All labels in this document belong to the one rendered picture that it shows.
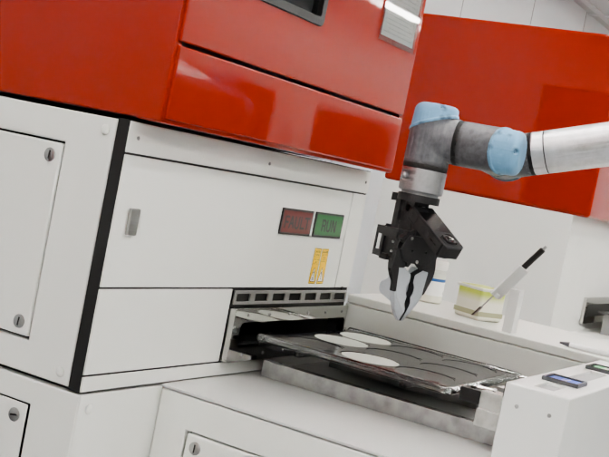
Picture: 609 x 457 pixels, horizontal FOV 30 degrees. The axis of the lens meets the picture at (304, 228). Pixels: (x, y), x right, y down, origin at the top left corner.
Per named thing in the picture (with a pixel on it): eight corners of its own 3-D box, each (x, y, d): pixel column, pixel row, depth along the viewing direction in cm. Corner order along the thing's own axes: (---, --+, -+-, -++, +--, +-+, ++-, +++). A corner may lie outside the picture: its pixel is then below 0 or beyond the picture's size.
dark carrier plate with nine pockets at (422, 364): (265, 338, 199) (265, 335, 199) (350, 332, 229) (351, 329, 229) (445, 390, 183) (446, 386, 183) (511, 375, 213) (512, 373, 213)
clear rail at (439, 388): (254, 340, 198) (256, 333, 198) (258, 340, 199) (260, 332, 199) (450, 397, 181) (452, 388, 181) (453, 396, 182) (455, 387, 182)
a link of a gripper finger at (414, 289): (396, 316, 196) (407, 263, 196) (417, 323, 191) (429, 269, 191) (381, 314, 195) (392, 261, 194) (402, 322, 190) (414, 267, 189)
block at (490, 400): (478, 407, 182) (481, 389, 181) (485, 404, 185) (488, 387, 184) (525, 421, 178) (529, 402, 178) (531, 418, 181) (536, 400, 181)
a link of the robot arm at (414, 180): (456, 175, 189) (418, 168, 185) (449, 202, 190) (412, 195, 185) (428, 170, 196) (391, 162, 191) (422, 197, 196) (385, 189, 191)
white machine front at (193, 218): (67, 389, 165) (119, 117, 163) (323, 358, 237) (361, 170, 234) (83, 394, 163) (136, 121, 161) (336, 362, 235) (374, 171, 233)
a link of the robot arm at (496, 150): (535, 137, 191) (472, 126, 195) (523, 127, 181) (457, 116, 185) (525, 182, 191) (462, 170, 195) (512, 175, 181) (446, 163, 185)
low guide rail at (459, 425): (260, 375, 204) (263, 359, 204) (265, 374, 206) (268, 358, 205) (526, 456, 180) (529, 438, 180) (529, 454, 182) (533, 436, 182)
